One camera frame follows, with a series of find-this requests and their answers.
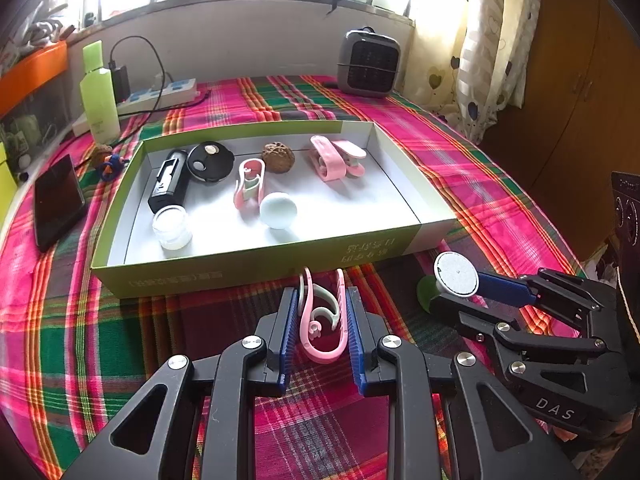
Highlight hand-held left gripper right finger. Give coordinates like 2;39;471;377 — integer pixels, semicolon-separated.
344;286;583;480

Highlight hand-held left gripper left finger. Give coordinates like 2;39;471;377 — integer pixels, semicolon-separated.
60;286;301;480

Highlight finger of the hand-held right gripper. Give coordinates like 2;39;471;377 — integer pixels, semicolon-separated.
476;268;604;329
430;294;630;435

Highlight green jar white lid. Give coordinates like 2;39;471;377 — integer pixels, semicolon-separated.
417;251;482;313

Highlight white round lid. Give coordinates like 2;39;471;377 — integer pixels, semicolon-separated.
259;192;299;231

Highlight green white cardboard box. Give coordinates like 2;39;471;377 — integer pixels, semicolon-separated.
90;120;458;300

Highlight small clear cream jar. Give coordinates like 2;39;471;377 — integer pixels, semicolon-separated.
151;205;193;250

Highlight large brown walnut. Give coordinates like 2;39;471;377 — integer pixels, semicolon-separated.
262;141;296;173

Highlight black round case silver discs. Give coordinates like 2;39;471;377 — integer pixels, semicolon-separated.
187;141;236;184

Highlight black silver lighter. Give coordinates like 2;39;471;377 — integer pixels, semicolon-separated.
147;149;190;213

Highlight black printed box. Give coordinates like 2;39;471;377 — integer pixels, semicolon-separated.
611;171;640;261

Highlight brown wooden cabinet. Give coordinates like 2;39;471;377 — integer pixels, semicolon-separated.
477;0;640;281

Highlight heart print curtain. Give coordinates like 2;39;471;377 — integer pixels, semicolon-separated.
400;0;546;146

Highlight grey small heater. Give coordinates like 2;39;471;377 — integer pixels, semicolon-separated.
337;27;402;99

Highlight black smartphone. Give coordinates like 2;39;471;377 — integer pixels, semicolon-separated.
33;154;88;253

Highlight white power strip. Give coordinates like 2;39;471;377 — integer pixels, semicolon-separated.
72;77;199;137

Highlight light green plastic bottle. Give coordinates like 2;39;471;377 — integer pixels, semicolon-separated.
80;40;122;145

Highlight black charger plug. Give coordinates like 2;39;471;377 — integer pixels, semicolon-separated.
109;62;130;103

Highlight yellow cardboard box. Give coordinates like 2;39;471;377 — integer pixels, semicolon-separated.
0;141;12;201

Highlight clear plastic container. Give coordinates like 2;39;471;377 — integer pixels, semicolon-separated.
0;75;71;161

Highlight pale green soft object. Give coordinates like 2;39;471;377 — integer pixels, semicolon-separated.
0;112;41;153

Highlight orange plastic tray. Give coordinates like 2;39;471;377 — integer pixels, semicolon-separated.
0;41;68;118

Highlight blue orange keychain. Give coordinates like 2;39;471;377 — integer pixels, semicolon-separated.
99;154;130;181

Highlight black cable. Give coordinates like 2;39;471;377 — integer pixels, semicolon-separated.
107;35;211;111

